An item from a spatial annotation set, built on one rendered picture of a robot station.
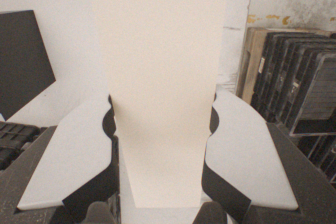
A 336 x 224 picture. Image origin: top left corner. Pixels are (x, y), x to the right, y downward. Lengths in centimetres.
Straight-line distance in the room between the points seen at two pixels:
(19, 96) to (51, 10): 24
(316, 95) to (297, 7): 61
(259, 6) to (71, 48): 110
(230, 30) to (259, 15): 81
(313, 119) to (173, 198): 106
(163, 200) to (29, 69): 48
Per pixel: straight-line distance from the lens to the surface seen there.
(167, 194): 18
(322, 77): 105
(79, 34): 56
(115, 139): 69
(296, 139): 141
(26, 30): 58
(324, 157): 148
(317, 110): 115
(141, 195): 18
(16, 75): 54
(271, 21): 138
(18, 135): 80
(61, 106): 70
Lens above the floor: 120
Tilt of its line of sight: 59 degrees down
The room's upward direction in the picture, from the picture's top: 179 degrees counter-clockwise
